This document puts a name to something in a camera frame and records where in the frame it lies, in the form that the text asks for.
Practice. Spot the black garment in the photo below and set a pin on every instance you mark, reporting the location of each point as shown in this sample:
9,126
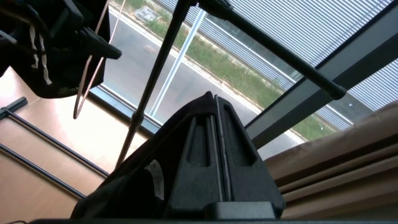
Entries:
133,193
62,81

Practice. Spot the black clothes rack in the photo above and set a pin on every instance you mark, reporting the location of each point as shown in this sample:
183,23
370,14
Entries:
280,51

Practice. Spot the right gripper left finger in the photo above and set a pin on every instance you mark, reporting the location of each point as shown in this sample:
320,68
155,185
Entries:
199,186

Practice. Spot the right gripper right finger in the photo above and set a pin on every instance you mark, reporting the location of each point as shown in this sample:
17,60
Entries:
255,186

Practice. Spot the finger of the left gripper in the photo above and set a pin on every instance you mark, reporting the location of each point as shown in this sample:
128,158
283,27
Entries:
102,48

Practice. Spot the pink clothes hanger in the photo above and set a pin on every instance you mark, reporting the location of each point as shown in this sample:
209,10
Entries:
79,102

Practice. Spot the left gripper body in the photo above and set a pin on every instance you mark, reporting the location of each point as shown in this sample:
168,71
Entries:
65,21

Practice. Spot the brown curtain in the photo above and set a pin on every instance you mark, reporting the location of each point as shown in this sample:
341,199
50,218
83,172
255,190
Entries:
342,174

